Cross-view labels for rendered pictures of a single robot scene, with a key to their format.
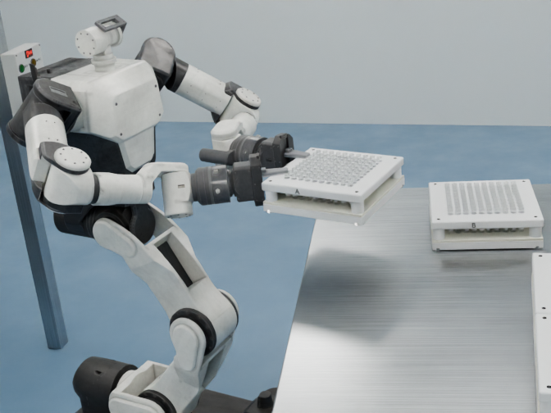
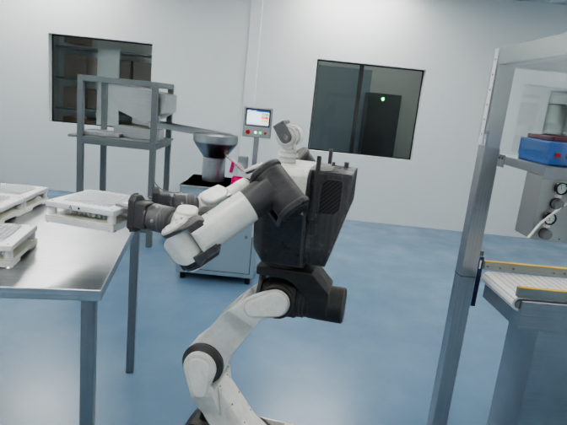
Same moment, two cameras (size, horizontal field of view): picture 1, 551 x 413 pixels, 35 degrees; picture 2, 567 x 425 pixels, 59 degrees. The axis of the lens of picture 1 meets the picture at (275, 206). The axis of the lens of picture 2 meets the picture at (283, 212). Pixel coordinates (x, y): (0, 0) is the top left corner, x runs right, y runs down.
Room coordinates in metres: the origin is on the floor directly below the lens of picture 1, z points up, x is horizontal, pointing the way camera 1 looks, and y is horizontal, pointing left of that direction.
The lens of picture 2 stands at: (3.66, -0.12, 1.47)
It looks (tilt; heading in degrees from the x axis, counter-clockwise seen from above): 13 degrees down; 160
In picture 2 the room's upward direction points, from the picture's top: 6 degrees clockwise
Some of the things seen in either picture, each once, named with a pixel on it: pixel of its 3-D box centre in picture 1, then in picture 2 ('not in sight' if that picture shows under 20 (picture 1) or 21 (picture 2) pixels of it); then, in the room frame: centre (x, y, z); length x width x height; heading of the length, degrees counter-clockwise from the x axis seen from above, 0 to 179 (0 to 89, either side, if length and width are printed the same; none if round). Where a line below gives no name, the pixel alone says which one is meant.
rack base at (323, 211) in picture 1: (334, 192); (100, 215); (1.89, -0.14, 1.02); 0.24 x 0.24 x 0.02; 59
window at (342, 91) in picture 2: not in sight; (364, 110); (-2.23, 2.96, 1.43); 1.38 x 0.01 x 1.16; 71
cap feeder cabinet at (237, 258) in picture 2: not in sight; (222, 228); (-0.29, 0.78, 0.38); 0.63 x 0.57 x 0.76; 71
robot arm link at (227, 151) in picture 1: (230, 155); (181, 224); (2.13, 0.10, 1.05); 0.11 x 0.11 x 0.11; 51
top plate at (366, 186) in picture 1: (334, 173); (100, 201); (1.89, -0.14, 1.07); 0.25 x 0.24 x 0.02; 149
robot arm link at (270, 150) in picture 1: (269, 155); (148, 216); (2.07, 0.00, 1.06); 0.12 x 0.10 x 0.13; 51
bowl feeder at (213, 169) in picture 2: not in sight; (222, 158); (-0.35, 0.75, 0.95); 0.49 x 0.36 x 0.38; 71
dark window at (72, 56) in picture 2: not in sight; (102, 83); (-3.35, -0.22, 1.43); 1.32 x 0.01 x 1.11; 71
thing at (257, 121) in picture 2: not in sight; (256, 145); (-0.35, 1.02, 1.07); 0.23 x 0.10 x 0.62; 71
